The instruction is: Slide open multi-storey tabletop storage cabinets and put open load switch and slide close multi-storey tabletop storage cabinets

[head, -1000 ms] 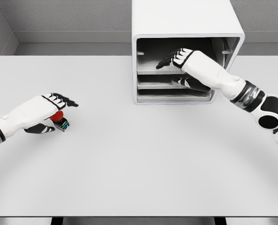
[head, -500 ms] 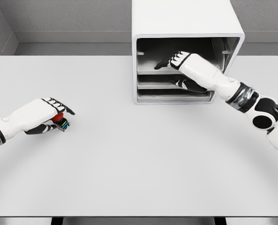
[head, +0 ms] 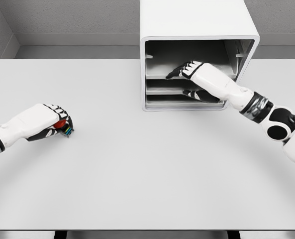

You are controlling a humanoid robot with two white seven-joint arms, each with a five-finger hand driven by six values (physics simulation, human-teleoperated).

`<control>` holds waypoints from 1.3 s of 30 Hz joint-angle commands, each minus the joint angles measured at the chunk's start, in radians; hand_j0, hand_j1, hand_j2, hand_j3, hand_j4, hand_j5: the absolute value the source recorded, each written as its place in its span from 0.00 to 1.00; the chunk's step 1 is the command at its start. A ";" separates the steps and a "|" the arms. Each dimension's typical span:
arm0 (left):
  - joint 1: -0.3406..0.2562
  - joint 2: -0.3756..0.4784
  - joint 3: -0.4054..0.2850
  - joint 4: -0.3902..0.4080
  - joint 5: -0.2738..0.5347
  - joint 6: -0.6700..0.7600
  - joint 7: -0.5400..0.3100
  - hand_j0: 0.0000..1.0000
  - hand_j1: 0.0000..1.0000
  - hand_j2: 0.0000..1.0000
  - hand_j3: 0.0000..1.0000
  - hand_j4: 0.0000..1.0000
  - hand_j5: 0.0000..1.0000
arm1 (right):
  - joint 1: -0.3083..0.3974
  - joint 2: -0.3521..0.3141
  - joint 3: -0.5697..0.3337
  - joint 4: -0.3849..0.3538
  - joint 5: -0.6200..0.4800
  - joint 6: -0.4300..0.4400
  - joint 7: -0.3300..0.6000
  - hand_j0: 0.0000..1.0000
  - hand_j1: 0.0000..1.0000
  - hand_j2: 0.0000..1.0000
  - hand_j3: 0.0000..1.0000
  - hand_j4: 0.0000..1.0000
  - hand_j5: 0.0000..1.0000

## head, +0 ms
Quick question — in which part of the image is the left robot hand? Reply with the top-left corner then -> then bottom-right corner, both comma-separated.
17,103 -> 75,143

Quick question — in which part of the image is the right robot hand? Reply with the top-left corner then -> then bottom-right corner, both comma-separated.
165,60 -> 238,104

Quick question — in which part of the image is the red load switch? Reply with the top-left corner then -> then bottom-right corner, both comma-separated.
53,119 -> 75,138

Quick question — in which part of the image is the grey cabinet drawer tray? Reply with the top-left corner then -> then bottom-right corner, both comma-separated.
146,94 -> 225,109
145,59 -> 238,80

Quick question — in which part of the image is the white multi-storey storage cabinet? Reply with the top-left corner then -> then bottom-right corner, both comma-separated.
139,0 -> 261,112

